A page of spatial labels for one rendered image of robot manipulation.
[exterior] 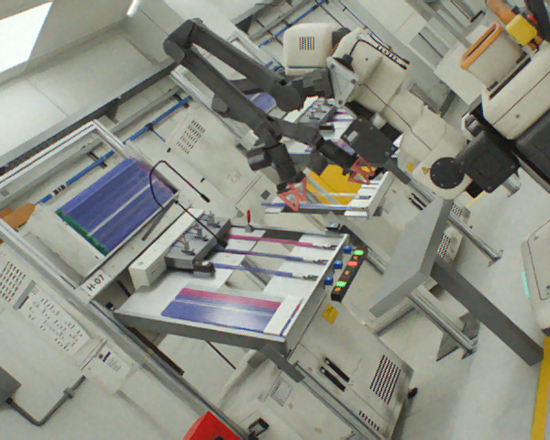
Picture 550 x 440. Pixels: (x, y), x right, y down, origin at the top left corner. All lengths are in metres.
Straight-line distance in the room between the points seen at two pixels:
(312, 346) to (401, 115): 1.10
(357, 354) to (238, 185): 1.38
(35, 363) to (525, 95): 3.08
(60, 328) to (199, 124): 1.49
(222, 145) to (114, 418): 1.69
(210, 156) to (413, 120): 1.94
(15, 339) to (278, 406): 2.00
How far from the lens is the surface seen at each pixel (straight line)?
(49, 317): 2.87
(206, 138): 3.82
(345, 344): 2.91
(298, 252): 2.73
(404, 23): 6.97
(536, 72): 1.91
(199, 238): 2.84
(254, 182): 3.80
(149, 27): 6.15
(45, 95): 5.37
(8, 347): 4.12
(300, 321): 2.38
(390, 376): 3.02
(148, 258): 2.75
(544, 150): 1.96
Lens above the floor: 1.12
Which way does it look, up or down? 3 degrees down
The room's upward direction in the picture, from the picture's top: 48 degrees counter-clockwise
